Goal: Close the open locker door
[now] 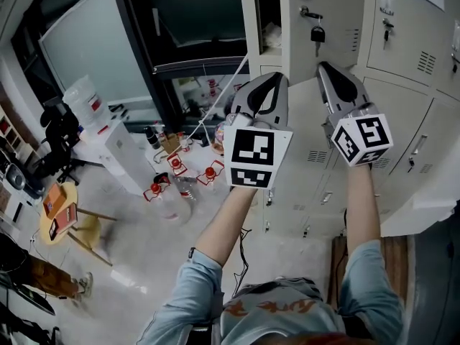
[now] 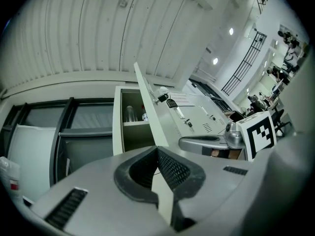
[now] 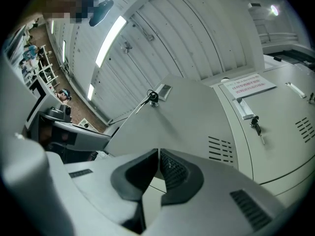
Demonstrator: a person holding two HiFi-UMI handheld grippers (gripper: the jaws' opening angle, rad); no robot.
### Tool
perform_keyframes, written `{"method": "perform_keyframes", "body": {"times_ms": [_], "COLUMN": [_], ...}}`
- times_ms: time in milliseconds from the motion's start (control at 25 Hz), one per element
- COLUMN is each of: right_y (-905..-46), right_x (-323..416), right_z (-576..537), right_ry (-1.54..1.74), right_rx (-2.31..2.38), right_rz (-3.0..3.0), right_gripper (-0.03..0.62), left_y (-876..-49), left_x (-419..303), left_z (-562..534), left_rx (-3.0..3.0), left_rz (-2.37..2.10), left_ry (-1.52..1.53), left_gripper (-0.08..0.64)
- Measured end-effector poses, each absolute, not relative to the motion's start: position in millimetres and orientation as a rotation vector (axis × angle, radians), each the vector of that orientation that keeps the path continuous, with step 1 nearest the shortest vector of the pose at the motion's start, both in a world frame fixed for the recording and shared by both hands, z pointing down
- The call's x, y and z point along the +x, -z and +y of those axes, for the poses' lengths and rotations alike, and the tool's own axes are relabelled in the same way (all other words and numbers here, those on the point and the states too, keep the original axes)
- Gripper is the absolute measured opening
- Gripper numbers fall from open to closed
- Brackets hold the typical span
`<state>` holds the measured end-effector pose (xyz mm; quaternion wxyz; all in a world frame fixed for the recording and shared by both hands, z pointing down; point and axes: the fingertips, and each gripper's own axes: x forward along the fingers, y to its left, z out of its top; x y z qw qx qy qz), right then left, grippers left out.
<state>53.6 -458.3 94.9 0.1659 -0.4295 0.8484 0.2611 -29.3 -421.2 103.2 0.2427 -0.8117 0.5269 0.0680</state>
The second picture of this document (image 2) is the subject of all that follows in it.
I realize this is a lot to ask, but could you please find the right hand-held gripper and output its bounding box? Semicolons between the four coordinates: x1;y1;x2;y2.
179;111;278;161

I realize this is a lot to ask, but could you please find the black metal railing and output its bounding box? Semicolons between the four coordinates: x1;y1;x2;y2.
220;31;268;95

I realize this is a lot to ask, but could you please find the black window frame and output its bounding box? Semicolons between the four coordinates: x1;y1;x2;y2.
0;96;115;189

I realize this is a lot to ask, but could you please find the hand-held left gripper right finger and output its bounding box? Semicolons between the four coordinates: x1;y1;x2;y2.
157;146;252;232

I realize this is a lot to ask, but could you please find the grey metal locker cabinet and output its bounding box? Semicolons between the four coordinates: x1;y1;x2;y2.
112;62;248;226

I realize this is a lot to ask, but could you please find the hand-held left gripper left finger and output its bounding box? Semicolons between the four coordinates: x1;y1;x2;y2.
31;146;173;235

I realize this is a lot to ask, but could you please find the white foam box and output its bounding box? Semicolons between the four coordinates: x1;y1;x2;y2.
6;123;58;197

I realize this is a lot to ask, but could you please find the black office chair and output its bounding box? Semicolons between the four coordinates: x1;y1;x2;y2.
269;109;292;134

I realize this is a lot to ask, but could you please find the white plastic bag red label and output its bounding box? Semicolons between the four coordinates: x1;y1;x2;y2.
0;156;22;202

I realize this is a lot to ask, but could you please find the white bottle red cap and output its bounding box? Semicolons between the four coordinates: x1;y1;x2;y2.
141;104;150;121

